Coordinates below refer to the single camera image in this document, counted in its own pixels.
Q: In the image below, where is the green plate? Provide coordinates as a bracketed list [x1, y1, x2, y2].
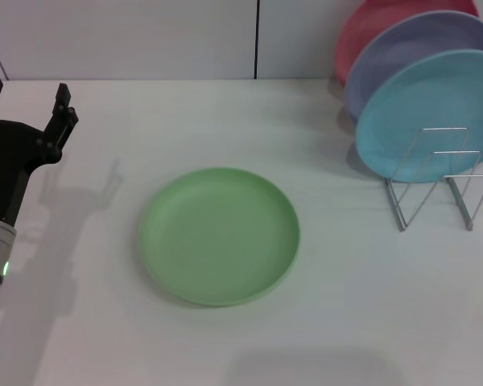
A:
[138, 166, 302, 308]

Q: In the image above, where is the light blue plate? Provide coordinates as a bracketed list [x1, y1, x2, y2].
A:
[354, 49, 483, 185]

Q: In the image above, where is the purple plate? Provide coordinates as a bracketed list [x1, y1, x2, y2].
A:
[344, 10, 483, 121]

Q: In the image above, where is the red plate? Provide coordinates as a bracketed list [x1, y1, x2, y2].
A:
[333, 0, 479, 88]

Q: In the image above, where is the metal wire plate rack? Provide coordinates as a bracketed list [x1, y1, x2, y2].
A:
[384, 127, 483, 232]

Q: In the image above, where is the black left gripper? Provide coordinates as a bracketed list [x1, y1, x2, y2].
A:
[0, 73, 80, 228]

